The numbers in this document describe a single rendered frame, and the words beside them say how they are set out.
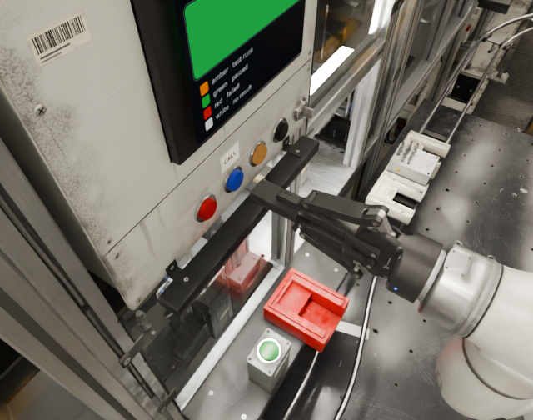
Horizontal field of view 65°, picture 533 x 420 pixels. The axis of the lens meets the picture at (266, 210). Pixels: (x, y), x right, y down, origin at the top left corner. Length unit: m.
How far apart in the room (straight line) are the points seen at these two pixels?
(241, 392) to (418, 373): 0.53
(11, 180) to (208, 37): 0.20
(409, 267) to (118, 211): 0.30
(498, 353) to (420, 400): 0.78
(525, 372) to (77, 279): 0.45
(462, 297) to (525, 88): 3.25
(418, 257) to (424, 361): 0.84
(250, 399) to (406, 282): 0.56
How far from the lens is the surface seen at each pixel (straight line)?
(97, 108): 0.36
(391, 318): 1.32
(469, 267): 0.49
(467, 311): 0.48
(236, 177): 0.56
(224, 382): 0.97
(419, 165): 1.37
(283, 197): 0.52
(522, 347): 0.49
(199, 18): 0.38
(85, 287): 0.47
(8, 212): 0.37
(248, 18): 0.44
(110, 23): 0.35
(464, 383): 0.60
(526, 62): 3.99
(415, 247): 0.48
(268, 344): 0.86
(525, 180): 1.85
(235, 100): 0.46
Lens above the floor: 1.84
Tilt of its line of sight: 51 degrees down
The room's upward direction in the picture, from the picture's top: straight up
